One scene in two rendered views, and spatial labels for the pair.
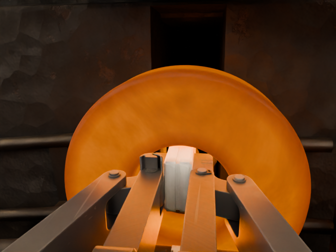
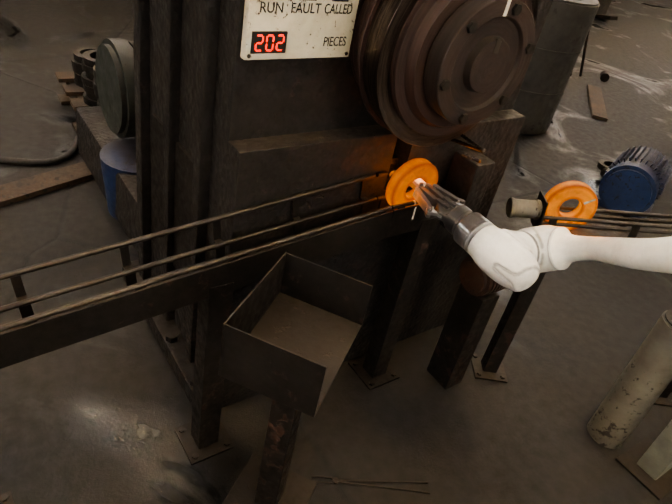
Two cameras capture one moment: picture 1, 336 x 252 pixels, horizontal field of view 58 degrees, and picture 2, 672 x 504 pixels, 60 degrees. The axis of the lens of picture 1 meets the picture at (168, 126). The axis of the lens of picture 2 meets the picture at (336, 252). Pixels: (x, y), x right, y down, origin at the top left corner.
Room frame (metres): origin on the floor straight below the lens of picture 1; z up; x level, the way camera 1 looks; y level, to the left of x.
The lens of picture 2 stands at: (-0.62, 1.13, 1.46)
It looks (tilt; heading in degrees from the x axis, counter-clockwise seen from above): 35 degrees down; 312
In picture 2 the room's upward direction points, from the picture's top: 13 degrees clockwise
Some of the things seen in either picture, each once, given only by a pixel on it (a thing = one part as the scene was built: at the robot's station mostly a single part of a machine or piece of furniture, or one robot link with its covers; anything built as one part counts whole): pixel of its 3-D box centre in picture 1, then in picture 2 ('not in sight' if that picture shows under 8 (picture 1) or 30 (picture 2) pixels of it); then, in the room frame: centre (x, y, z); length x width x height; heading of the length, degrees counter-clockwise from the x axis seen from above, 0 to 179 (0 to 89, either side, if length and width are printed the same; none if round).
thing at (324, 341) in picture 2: not in sight; (280, 420); (-0.02, 0.51, 0.36); 0.26 x 0.20 x 0.72; 118
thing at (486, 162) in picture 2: not in sight; (462, 191); (0.17, -0.24, 0.68); 0.11 x 0.08 x 0.24; 173
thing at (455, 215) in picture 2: not in sight; (453, 214); (0.03, 0.01, 0.76); 0.09 x 0.08 x 0.07; 173
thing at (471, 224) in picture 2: not in sight; (473, 232); (-0.04, 0.02, 0.75); 0.09 x 0.06 x 0.09; 83
